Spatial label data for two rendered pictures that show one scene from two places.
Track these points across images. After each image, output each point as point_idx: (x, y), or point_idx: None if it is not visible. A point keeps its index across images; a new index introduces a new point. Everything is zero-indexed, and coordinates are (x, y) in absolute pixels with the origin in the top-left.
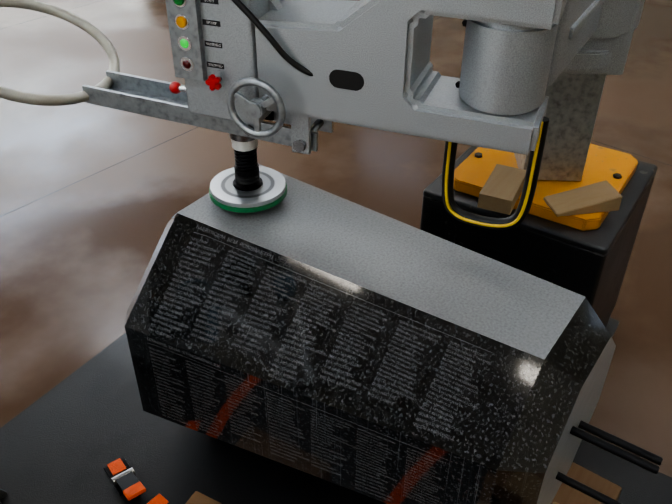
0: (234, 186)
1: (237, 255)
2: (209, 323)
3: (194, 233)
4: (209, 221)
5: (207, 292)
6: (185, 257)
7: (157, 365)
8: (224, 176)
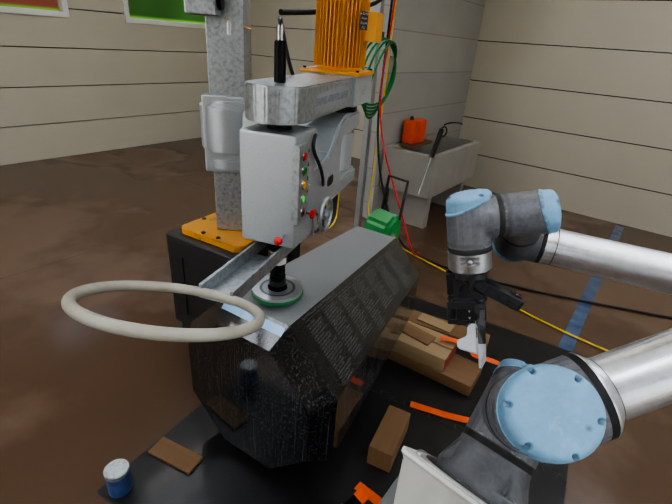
0: (282, 290)
1: (327, 308)
2: (352, 344)
3: (306, 323)
4: (301, 312)
5: (338, 335)
6: (316, 336)
7: (346, 403)
8: (266, 295)
